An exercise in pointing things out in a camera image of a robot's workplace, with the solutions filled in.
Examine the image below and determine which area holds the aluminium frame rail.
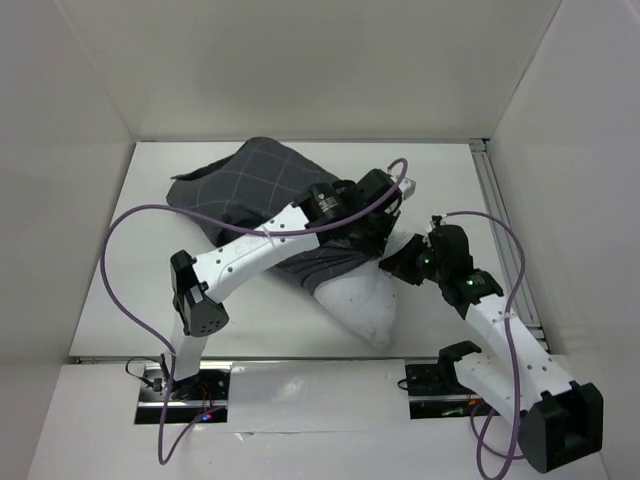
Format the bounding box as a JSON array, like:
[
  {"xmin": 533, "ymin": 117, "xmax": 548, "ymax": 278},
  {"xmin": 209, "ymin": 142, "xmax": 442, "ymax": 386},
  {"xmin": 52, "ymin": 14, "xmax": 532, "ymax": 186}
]
[{"xmin": 469, "ymin": 139, "xmax": 549, "ymax": 350}]

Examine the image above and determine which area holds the white pillow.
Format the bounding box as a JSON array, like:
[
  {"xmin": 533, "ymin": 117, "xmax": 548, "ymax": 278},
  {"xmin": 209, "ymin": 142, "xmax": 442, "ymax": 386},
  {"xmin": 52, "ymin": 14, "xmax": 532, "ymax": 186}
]
[{"xmin": 312, "ymin": 230, "xmax": 416, "ymax": 350}]

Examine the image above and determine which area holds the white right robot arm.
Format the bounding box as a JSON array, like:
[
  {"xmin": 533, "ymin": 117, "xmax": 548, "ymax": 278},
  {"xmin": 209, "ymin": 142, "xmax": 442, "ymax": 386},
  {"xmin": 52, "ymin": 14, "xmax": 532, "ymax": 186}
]
[{"xmin": 381, "ymin": 224, "xmax": 604, "ymax": 473}]

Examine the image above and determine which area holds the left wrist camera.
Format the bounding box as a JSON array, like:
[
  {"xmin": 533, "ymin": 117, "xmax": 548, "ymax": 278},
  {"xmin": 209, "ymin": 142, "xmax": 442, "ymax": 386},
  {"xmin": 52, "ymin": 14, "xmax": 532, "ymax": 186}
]
[{"xmin": 398, "ymin": 178, "xmax": 416, "ymax": 201}]

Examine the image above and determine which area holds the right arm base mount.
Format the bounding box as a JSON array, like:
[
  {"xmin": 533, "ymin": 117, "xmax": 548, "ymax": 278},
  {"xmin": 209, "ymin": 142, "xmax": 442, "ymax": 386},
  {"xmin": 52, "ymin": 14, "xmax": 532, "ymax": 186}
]
[{"xmin": 397, "ymin": 362, "xmax": 490, "ymax": 420}]

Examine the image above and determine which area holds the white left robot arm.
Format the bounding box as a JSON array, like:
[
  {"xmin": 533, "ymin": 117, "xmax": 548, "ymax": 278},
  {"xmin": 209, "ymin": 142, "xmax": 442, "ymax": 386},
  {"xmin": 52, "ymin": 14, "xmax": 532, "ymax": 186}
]
[{"xmin": 161, "ymin": 169, "xmax": 416, "ymax": 399}]

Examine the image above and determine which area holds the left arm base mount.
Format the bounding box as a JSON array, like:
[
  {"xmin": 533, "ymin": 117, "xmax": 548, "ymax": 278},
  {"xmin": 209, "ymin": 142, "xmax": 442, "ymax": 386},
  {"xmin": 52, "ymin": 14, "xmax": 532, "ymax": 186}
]
[{"xmin": 124, "ymin": 357, "xmax": 231, "ymax": 425}]

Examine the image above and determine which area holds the dark grey checked pillowcase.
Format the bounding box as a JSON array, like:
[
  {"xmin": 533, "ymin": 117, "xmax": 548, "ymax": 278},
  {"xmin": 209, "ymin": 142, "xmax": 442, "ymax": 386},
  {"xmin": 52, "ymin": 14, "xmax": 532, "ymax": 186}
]
[{"xmin": 166, "ymin": 137, "xmax": 373, "ymax": 293}]

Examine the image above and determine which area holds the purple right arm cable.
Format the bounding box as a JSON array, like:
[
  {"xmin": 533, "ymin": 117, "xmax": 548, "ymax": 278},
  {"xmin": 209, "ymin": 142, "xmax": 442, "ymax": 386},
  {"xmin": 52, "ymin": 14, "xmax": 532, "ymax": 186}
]
[{"xmin": 439, "ymin": 209, "xmax": 526, "ymax": 478}]

